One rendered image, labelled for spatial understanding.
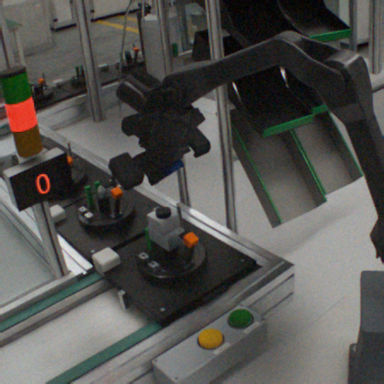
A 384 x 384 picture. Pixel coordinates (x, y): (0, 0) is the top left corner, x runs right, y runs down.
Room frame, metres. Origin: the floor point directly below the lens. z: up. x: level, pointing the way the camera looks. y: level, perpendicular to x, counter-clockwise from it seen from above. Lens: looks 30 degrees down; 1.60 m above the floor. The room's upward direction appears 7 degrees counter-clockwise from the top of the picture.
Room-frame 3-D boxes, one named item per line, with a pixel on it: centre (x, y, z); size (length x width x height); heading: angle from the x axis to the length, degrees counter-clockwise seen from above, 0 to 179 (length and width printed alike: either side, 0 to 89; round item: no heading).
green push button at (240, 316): (0.65, -0.05, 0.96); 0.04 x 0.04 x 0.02
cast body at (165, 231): (0.84, 0.07, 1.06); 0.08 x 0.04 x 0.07; 37
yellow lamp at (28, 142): (0.81, 0.29, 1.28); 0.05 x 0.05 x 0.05
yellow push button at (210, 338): (0.60, 0.00, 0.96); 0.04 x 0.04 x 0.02
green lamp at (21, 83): (0.81, 0.29, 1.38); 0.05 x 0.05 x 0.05
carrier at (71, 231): (1.03, 0.21, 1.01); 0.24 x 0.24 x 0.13; 37
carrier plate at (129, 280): (0.83, 0.06, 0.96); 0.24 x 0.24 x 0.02; 37
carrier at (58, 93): (2.07, 0.63, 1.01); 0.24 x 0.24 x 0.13; 37
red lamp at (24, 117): (0.81, 0.29, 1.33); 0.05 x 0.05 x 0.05
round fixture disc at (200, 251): (0.83, 0.06, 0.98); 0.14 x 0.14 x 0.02
